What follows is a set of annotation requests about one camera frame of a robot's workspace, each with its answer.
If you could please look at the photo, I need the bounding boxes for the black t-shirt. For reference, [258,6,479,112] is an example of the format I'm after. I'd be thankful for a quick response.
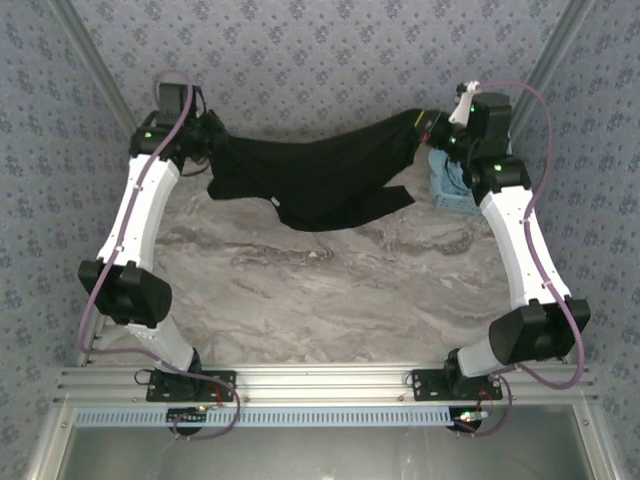
[205,107,426,234]

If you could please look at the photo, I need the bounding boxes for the light blue t-shirt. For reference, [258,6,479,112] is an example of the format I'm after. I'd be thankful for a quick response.
[428,148,472,195]

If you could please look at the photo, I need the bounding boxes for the light blue plastic basket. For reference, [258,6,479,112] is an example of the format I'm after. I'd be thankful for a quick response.
[427,138,514,217]

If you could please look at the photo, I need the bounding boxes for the black right controller board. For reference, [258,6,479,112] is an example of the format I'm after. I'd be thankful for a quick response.
[448,406,490,432]

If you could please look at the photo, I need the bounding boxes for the black controller board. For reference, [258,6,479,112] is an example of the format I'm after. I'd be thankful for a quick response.
[166,406,210,427]
[448,406,490,432]

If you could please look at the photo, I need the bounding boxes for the black left controller board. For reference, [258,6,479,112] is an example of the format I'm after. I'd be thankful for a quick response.
[166,406,210,427]

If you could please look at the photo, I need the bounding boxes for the grey metal panel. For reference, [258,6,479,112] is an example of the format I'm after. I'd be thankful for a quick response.
[25,403,620,480]

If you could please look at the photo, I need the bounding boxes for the thin black left gripper cable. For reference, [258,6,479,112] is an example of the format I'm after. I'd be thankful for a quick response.
[178,148,215,178]

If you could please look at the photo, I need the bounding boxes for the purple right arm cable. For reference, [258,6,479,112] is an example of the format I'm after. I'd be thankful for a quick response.
[457,79,587,439]

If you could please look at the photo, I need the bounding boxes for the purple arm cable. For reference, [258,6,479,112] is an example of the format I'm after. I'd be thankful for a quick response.
[457,79,587,439]
[77,68,242,442]

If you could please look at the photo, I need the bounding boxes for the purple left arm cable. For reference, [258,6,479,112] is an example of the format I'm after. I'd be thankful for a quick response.
[77,68,242,442]

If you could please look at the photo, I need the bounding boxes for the aluminium frame post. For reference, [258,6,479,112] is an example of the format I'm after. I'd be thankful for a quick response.
[508,0,597,132]
[48,0,137,132]

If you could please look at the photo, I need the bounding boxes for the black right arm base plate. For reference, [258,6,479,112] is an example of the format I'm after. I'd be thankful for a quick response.
[411,368,504,403]

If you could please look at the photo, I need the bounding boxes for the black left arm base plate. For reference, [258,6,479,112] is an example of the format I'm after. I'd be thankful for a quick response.
[144,368,238,404]

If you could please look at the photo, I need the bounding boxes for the aluminium mounting rail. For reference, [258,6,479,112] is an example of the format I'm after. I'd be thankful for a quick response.
[53,363,599,406]

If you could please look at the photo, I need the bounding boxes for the light blue slotted cable duct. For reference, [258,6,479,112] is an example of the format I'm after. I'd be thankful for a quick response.
[73,405,452,429]

